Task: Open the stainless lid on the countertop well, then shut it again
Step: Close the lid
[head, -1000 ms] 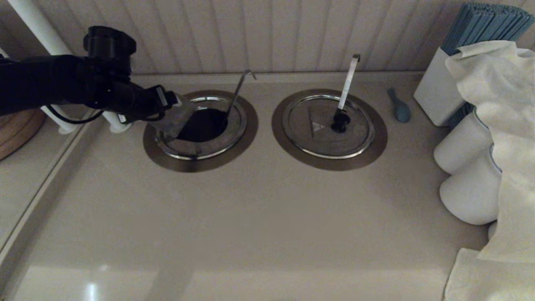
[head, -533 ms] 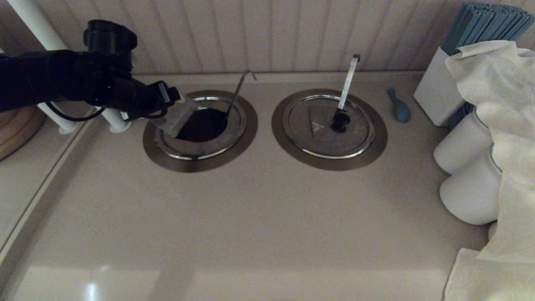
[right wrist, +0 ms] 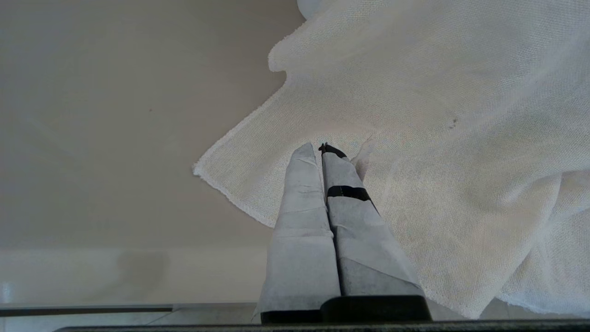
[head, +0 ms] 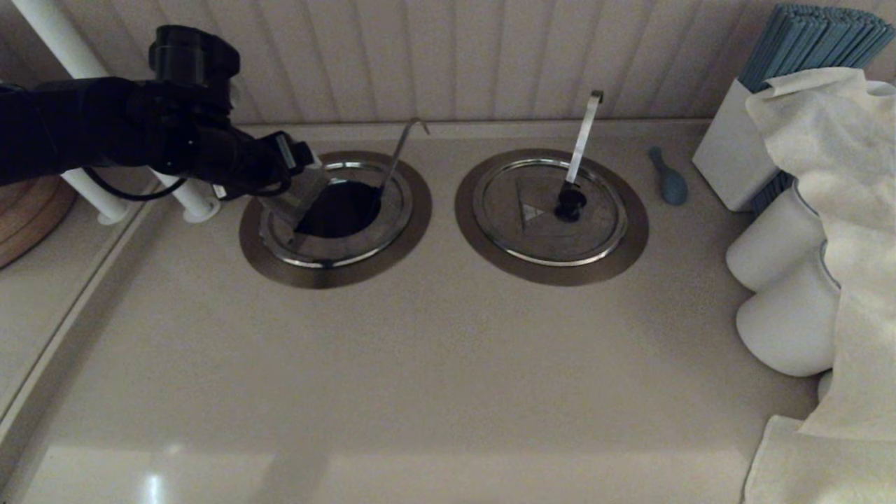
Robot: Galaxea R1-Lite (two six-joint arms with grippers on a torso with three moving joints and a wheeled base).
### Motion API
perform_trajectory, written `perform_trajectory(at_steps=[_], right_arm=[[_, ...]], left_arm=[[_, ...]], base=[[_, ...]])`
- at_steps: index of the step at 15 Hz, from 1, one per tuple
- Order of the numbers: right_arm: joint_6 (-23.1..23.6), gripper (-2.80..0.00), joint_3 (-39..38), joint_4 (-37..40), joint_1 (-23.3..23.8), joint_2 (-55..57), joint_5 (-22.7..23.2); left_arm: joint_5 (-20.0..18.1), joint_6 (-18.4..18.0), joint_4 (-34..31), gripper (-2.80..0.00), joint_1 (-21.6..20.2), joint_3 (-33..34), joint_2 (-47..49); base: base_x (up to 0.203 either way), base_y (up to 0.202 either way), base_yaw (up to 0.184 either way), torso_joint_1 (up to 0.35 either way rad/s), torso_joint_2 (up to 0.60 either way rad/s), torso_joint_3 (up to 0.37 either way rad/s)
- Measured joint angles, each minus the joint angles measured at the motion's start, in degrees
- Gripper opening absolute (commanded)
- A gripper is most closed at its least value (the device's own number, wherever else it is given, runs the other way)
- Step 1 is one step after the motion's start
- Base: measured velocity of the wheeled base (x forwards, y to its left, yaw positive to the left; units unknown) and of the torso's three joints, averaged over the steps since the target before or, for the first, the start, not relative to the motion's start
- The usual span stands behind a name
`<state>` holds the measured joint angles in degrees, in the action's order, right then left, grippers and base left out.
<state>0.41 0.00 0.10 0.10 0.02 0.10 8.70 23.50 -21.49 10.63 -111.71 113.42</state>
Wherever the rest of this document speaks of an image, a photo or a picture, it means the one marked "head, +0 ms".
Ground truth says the brown round counter ring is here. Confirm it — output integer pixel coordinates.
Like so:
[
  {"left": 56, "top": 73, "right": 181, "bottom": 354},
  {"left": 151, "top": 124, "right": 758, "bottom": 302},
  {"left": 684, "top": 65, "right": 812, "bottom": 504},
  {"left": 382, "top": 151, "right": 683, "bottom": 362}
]
[
  {"left": 454, "top": 148, "right": 649, "bottom": 286},
  {"left": 239, "top": 150, "right": 433, "bottom": 290}
]

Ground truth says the round wooden board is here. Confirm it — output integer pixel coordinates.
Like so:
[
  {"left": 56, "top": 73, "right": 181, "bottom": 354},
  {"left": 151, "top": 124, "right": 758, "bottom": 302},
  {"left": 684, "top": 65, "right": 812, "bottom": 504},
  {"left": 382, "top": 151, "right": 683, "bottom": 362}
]
[{"left": 0, "top": 175, "right": 78, "bottom": 270}]

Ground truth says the small blue spoon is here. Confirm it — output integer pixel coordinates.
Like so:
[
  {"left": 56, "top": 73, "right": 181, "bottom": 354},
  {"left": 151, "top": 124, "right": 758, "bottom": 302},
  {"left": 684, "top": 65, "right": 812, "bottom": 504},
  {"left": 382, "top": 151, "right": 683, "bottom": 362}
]
[{"left": 647, "top": 146, "right": 688, "bottom": 207}]

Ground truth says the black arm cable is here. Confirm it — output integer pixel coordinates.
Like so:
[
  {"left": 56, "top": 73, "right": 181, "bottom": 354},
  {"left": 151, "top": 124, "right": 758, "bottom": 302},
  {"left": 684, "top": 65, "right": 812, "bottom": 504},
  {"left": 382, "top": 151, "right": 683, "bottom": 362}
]
[{"left": 83, "top": 167, "right": 190, "bottom": 202}]

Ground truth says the steel hinged pot lid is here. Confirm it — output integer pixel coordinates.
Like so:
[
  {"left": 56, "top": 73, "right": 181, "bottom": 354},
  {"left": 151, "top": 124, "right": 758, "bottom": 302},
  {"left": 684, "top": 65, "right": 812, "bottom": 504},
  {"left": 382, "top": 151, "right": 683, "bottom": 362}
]
[
  {"left": 472, "top": 158, "right": 629, "bottom": 267},
  {"left": 260, "top": 161, "right": 414, "bottom": 270}
]

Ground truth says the white round pole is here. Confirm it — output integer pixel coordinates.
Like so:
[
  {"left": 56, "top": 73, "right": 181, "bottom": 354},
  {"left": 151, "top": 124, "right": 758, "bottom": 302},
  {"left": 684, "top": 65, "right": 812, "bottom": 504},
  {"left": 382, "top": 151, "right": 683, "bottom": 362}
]
[
  {"left": 59, "top": 168, "right": 132, "bottom": 226},
  {"left": 13, "top": 0, "right": 222, "bottom": 224}
]

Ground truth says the blue stick bundle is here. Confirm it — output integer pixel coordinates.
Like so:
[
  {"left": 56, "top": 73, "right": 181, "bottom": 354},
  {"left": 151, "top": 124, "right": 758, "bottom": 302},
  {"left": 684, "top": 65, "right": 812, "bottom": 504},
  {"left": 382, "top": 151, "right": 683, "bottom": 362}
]
[{"left": 736, "top": 6, "right": 896, "bottom": 94}]

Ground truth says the white woven cloth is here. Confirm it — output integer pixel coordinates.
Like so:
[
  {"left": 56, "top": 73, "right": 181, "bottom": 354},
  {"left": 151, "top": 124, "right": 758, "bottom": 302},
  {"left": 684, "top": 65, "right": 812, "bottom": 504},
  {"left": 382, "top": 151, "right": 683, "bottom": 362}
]
[
  {"left": 742, "top": 414, "right": 896, "bottom": 504},
  {"left": 743, "top": 67, "right": 896, "bottom": 440}
]

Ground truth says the white ceramic jar lower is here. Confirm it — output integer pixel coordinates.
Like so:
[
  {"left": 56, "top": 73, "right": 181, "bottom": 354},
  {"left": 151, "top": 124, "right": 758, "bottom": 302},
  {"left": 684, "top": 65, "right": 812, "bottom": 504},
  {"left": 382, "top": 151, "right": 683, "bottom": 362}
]
[{"left": 735, "top": 241, "right": 839, "bottom": 377}]

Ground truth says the white ceramic jar upper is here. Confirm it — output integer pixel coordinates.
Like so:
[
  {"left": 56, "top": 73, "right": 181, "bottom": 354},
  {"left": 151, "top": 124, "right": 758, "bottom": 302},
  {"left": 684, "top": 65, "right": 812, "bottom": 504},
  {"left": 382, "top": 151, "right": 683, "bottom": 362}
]
[{"left": 724, "top": 185, "right": 827, "bottom": 293}]

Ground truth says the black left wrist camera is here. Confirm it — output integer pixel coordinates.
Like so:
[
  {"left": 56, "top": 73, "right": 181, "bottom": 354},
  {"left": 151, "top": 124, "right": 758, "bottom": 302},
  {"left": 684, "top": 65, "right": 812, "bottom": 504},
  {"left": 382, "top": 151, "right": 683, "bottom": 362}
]
[{"left": 149, "top": 24, "right": 241, "bottom": 92}]

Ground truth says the white ceramic jar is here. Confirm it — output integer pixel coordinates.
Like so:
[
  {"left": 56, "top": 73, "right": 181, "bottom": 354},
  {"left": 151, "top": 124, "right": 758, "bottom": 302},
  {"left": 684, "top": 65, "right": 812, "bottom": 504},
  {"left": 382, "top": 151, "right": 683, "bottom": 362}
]
[
  {"left": 735, "top": 241, "right": 839, "bottom": 377},
  {"left": 724, "top": 185, "right": 827, "bottom": 293}
]

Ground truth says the white holder box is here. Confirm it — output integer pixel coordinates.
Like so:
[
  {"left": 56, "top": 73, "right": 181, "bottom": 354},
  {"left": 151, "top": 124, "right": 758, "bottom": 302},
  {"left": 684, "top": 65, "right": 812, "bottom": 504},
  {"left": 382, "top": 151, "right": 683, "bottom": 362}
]
[{"left": 692, "top": 78, "right": 795, "bottom": 215}]

